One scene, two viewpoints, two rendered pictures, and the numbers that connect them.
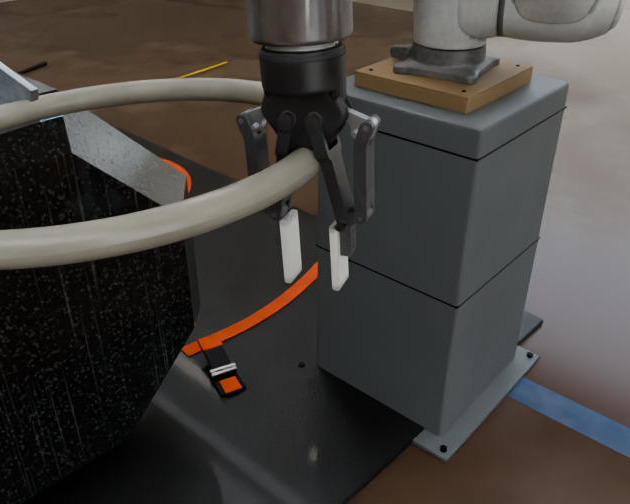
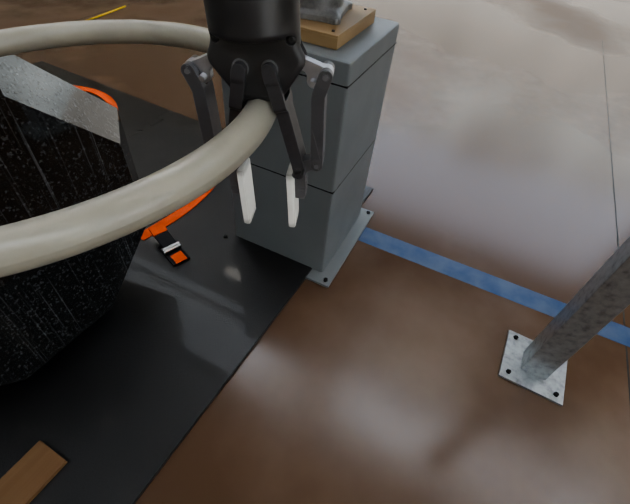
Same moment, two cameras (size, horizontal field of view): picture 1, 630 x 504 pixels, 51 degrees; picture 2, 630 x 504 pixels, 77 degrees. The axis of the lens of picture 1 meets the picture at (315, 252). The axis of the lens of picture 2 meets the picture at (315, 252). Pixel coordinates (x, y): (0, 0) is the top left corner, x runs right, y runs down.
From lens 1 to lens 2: 0.24 m
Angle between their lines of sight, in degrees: 21
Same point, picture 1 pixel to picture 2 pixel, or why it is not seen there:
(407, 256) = not seen: hidden behind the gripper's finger
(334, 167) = (290, 118)
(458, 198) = (333, 117)
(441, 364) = (322, 229)
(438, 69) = (311, 12)
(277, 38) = not seen: outside the picture
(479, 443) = (345, 272)
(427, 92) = (305, 32)
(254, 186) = (222, 151)
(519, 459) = (370, 279)
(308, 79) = (267, 21)
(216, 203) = (186, 177)
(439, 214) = not seen: hidden behind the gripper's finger
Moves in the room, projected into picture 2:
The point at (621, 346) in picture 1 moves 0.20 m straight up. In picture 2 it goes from (418, 200) to (430, 165)
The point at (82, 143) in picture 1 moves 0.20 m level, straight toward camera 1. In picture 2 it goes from (12, 86) to (32, 132)
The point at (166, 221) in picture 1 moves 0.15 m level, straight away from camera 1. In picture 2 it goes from (132, 208) to (95, 104)
